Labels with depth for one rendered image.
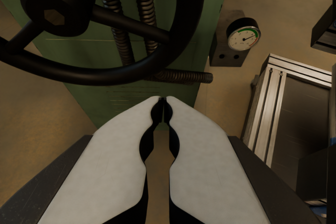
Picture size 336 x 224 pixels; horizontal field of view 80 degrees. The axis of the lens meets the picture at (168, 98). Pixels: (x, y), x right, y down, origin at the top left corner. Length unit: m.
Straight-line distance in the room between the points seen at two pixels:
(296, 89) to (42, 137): 1.19
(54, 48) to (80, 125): 0.58
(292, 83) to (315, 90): 0.10
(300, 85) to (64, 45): 0.93
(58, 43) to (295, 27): 1.51
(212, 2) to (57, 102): 0.96
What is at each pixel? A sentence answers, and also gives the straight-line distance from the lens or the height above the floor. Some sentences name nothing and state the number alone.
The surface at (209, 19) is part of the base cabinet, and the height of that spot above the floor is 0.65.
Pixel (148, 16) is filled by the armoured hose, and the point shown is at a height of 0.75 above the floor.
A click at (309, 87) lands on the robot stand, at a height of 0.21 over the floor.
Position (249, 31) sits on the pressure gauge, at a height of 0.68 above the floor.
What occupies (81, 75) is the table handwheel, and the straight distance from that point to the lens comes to 0.33.
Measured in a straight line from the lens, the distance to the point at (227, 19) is 0.54.
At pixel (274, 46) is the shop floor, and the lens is 1.51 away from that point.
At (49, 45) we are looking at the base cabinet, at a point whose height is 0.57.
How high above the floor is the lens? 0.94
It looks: 60 degrees down
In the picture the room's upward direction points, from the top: 2 degrees clockwise
